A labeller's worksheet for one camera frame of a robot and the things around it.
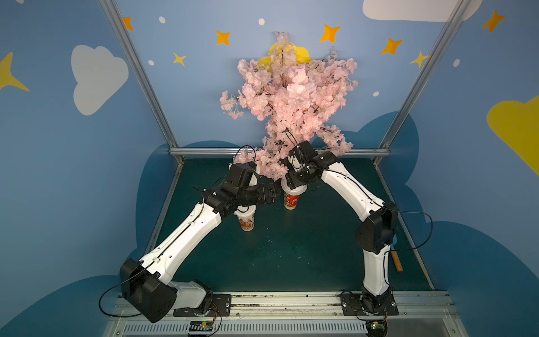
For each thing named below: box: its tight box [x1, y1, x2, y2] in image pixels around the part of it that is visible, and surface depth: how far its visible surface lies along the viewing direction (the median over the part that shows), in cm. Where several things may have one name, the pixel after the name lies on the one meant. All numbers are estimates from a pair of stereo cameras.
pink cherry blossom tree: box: [219, 31, 359, 181], surface depth 75 cm
